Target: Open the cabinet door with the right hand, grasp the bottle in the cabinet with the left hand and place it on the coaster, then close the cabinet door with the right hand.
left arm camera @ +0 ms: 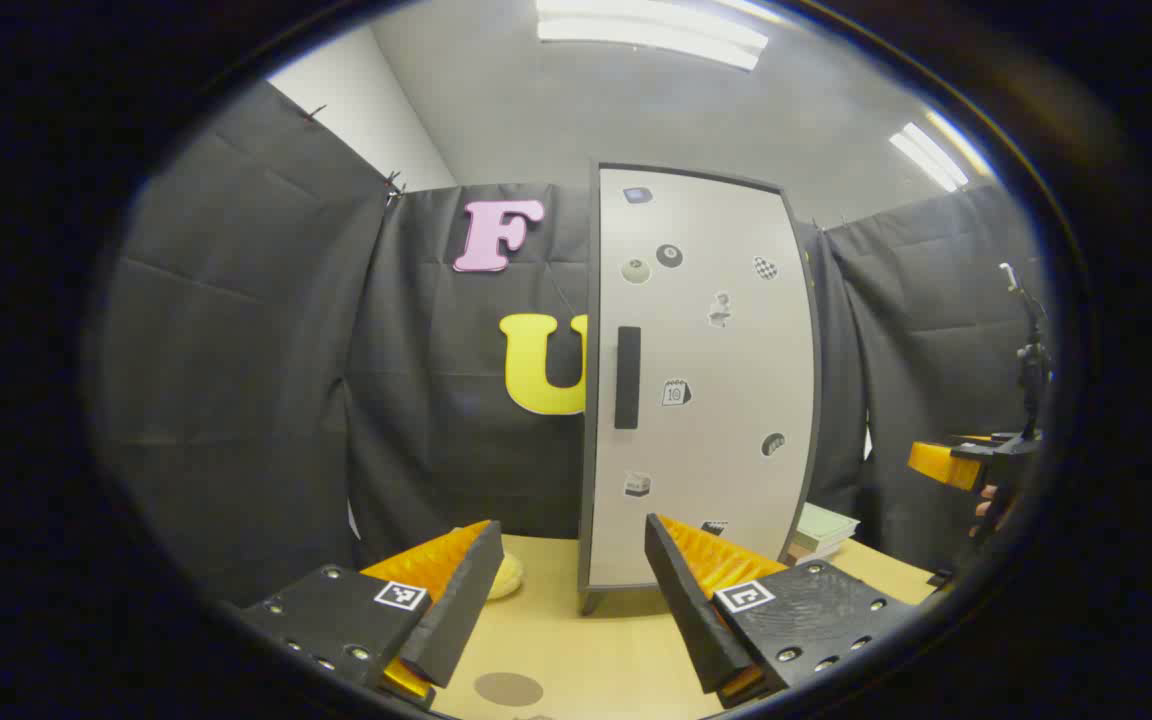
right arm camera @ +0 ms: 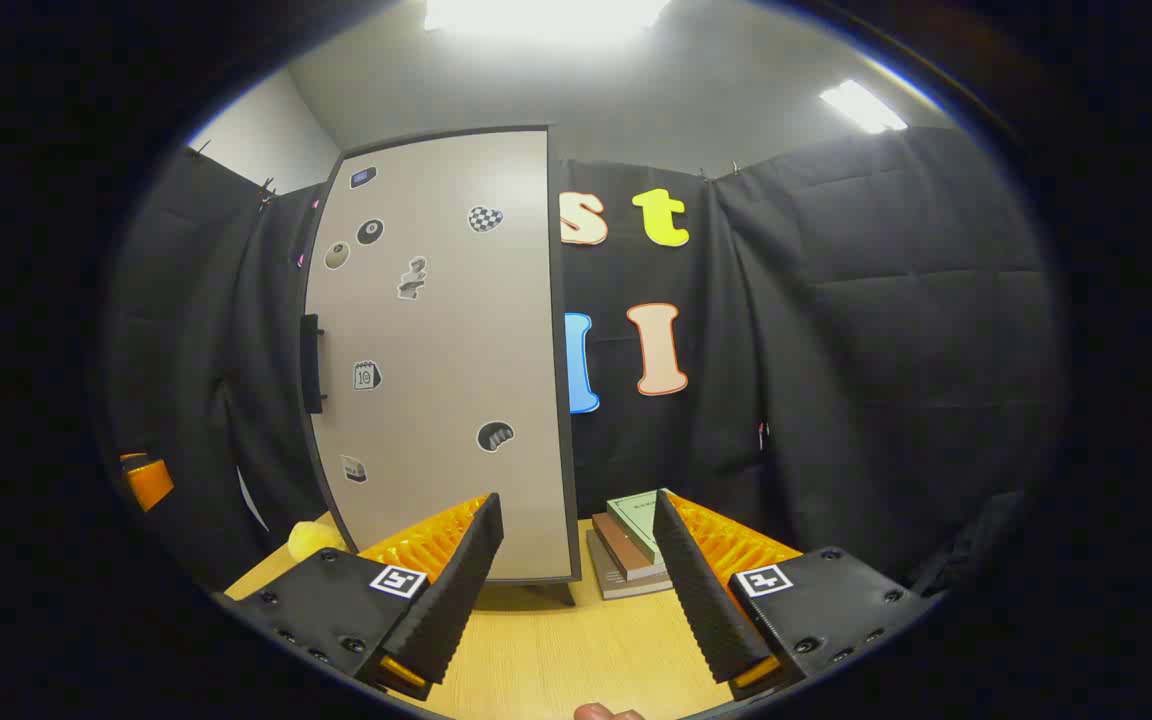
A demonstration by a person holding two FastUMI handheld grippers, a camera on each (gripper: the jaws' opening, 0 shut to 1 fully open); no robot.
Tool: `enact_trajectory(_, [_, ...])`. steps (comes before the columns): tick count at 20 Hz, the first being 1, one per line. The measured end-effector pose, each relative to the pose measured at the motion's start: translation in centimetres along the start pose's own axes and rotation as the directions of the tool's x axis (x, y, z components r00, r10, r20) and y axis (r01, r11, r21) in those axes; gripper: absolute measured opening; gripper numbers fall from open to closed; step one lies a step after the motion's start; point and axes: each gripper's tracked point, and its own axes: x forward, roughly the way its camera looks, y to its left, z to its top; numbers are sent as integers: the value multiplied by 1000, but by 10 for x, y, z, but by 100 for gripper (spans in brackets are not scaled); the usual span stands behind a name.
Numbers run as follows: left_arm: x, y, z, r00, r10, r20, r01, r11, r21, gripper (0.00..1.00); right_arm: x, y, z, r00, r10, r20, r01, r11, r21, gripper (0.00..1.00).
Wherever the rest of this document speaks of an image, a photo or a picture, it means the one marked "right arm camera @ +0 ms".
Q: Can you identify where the black backdrop cloth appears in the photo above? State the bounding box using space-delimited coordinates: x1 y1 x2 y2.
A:
101 125 1067 601

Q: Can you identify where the grey cabinet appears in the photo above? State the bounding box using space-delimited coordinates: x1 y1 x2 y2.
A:
301 125 585 607

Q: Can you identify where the grey book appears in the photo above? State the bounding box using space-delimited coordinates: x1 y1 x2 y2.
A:
586 530 675 601

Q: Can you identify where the brown book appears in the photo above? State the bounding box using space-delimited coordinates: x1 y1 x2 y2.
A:
591 512 667 581

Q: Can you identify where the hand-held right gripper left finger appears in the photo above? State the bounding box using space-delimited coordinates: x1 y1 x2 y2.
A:
214 492 505 701

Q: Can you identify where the narrow ceiling light panel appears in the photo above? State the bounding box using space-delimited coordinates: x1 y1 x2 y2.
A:
820 80 909 134

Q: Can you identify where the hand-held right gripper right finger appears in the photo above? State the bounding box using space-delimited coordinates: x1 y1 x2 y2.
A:
652 489 942 701

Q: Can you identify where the black cabinet door handle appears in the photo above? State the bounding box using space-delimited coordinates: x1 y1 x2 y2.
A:
300 314 327 415

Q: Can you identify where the grey cabinet door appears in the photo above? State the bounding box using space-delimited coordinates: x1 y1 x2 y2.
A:
304 128 577 583

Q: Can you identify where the large ceiling light panel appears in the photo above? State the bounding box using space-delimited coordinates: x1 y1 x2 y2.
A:
423 0 672 41

